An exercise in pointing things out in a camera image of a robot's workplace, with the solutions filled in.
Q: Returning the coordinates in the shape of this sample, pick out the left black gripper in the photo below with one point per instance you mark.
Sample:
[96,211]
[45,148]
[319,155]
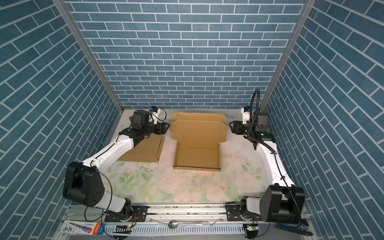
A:
[163,129]

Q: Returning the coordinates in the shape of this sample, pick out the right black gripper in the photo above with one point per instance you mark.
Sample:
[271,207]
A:
[237,125]

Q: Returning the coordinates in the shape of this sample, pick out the cardboard box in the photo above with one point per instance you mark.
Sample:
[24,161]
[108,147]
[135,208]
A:
[198,137]
[147,151]

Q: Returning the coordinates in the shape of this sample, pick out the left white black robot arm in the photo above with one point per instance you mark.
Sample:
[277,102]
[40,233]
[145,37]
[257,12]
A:
[83,181]

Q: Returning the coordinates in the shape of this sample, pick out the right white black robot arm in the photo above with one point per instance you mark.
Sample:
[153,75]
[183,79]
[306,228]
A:
[282,201]

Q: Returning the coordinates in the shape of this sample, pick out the metal spoon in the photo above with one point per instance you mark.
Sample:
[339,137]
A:
[174,224]

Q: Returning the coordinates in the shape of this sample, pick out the blue black pliers tool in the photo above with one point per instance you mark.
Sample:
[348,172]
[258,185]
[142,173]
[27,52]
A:
[299,229]

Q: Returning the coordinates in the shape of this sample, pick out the white blue product package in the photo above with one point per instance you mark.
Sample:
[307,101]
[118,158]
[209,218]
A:
[82,228]

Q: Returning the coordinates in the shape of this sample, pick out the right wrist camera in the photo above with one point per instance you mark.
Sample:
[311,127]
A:
[246,115]

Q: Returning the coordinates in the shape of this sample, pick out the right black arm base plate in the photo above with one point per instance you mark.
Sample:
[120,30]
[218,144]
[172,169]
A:
[235,213]

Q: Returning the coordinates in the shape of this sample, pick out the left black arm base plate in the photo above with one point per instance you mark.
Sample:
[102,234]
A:
[130,214]

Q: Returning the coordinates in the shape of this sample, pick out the white slotted cable duct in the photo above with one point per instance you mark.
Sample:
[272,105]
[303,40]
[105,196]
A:
[162,230]

